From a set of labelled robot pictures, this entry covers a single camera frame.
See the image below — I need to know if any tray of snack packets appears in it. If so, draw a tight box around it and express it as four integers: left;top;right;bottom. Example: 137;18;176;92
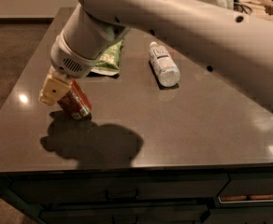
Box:
234;0;273;21

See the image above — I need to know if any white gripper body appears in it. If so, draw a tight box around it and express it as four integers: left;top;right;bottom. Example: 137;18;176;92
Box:
50;35;95;78

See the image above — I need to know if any lower dark drawer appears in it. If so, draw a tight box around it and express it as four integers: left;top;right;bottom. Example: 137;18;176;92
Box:
40;205;208;224

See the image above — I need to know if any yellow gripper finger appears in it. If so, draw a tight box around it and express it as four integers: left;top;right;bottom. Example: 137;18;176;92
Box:
38;66;71;105

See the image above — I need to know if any red coke can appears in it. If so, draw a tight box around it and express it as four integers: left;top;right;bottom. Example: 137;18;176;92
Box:
58;79;92;120

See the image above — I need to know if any green chip bag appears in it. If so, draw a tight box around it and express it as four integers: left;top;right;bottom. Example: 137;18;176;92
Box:
92;40;123;77

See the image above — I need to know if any dark drawer front left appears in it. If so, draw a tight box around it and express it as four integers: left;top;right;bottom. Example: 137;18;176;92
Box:
11;175;228;203

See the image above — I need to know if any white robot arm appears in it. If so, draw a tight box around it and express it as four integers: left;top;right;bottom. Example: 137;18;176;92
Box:
39;0;273;113

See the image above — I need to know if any clear plastic water bottle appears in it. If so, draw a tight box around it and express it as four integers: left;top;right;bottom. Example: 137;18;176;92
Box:
149;42;180;88

